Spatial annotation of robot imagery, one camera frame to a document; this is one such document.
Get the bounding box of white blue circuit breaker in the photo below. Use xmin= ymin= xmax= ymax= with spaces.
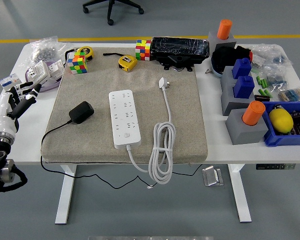
xmin=0 ymin=73 xmax=28 ymax=97

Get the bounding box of black metal bracket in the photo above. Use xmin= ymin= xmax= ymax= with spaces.
xmin=156 ymin=55 xmax=194 ymax=73

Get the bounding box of yellow lemon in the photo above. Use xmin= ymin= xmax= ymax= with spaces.
xmin=268 ymin=107 xmax=294 ymax=133

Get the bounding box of black cloth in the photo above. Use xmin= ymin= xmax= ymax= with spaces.
xmin=211 ymin=44 xmax=252 ymax=76

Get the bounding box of yellow tape measure with strap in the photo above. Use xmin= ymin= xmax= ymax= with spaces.
xmin=102 ymin=51 xmax=138 ymax=73

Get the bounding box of grey-brown mat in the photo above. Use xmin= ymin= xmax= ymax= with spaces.
xmin=40 ymin=46 xmax=209 ymax=165

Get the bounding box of purple tray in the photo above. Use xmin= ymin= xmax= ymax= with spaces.
xmin=24 ymin=58 xmax=66 ymax=94

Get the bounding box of light blue bowl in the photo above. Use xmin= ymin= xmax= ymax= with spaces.
xmin=210 ymin=57 xmax=225 ymax=79

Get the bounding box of yellow black tape measure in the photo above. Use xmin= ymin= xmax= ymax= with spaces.
xmin=76 ymin=46 xmax=95 ymax=62

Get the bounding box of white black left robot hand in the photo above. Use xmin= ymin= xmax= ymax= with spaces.
xmin=0 ymin=81 xmax=43 ymax=137

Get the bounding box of black wrapped case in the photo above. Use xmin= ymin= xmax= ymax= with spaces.
xmin=149 ymin=36 xmax=210 ymax=62

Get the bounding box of white power strip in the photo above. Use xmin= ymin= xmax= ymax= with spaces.
xmin=108 ymin=89 xmax=142 ymax=150

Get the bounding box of white power strip cord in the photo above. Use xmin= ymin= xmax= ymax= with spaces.
xmin=125 ymin=76 xmax=177 ymax=186

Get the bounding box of orange cylinder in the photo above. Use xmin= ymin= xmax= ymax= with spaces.
xmin=216 ymin=19 xmax=233 ymax=41
xmin=241 ymin=100 xmax=266 ymax=127

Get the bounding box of grey stepped block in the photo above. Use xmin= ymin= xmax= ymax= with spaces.
xmin=219 ymin=66 xmax=256 ymax=117

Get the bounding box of blue peg block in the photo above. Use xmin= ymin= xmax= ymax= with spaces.
xmin=231 ymin=57 xmax=253 ymax=80
xmin=233 ymin=75 xmax=255 ymax=100

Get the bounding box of clear bag of screws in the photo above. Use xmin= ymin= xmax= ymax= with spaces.
xmin=24 ymin=36 xmax=75 ymax=68

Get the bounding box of blue plastic bin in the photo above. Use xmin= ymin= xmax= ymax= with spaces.
xmin=261 ymin=100 xmax=300 ymax=148

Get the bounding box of black table control panel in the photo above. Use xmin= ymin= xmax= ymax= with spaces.
xmin=255 ymin=163 xmax=296 ymax=171

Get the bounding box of silver metal piece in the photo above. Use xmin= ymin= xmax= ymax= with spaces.
xmin=201 ymin=165 xmax=225 ymax=187

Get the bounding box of yellow floor tape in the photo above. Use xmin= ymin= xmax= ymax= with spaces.
xmin=0 ymin=34 xmax=300 ymax=45

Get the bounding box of black office chair base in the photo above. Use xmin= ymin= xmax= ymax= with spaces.
xmin=82 ymin=0 xmax=145 ymax=26

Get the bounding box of black plug adapter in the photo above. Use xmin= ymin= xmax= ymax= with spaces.
xmin=68 ymin=101 xmax=95 ymax=125

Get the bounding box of grey block with hole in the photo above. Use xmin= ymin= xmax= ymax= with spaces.
xmin=224 ymin=108 xmax=269 ymax=146
xmin=207 ymin=31 xmax=237 ymax=52

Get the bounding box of clear bag of blue parts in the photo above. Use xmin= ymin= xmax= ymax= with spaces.
xmin=262 ymin=63 xmax=291 ymax=91

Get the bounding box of white table leg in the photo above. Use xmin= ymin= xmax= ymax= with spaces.
xmin=227 ymin=163 xmax=253 ymax=223
xmin=54 ymin=164 xmax=78 ymax=225

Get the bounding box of clear bag of resistors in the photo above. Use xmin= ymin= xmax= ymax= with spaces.
xmin=277 ymin=86 xmax=300 ymax=103

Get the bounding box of white wall socket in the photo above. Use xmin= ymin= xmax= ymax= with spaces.
xmin=26 ymin=60 xmax=52 ymax=87
xmin=47 ymin=59 xmax=66 ymax=81

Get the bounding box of colourful puzzle cube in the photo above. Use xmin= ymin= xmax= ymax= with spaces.
xmin=66 ymin=51 xmax=88 ymax=75
xmin=135 ymin=39 xmax=153 ymax=62

